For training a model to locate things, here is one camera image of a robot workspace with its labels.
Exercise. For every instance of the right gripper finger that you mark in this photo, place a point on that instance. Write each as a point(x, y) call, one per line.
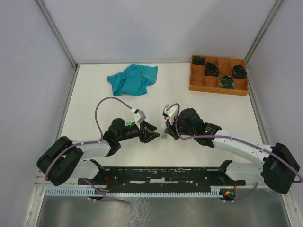
point(168, 126)
point(174, 135)

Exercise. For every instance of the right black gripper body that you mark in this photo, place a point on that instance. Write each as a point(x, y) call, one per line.
point(179, 123)

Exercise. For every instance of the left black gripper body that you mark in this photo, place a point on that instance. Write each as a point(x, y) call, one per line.
point(143, 129)

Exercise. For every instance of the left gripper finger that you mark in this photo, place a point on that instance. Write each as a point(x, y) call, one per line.
point(150, 136)
point(149, 127)

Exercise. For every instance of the metal keyring holder yellow tip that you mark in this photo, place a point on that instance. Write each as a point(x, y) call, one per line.
point(163, 135)

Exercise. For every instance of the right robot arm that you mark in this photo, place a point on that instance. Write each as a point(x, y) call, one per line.
point(274, 166)

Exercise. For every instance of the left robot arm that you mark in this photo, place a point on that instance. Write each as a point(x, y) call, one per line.
point(66, 160)

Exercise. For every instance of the teal cloth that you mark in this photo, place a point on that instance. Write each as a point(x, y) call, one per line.
point(134, 80)

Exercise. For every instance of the dark rolled sock top-left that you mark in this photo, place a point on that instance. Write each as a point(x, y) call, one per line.
point(198, 60)

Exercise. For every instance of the left status led board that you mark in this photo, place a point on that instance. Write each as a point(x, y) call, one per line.
point(106, 189)

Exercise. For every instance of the status led board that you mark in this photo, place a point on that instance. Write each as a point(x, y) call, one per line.
point(106, 189)
point(229, 195)

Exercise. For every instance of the dark rolled sock yellow-patterned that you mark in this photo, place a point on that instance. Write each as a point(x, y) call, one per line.
point(226, 81)

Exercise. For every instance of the wooden compartment tray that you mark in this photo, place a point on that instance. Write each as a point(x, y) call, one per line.
point(198, 81)

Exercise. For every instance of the right status led board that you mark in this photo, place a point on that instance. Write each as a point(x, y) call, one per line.
point(229, 195)

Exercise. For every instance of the dark rolled sock right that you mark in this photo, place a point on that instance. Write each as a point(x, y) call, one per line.
point(239, 72)

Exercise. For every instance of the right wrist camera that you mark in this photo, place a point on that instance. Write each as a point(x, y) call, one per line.
point(171, 111)

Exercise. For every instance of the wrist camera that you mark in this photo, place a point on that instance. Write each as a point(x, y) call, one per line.
point(171, 111)
point(138, 116)

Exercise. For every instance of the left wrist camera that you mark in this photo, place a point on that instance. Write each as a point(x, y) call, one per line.
point(138, 116)

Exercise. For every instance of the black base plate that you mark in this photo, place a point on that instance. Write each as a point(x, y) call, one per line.
point(163, 179)

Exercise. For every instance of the white slotted cable duct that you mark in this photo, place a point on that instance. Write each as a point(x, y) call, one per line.
point(90, 192)

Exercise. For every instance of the left corner aluminium post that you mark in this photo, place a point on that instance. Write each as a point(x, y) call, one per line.
point(54, 29)

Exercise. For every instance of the corner aluminium post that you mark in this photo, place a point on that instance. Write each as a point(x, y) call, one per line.
point(264, 28)
point(54, 29)

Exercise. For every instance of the right corner aluminium post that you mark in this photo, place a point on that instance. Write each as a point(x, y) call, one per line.
point(264, 28)

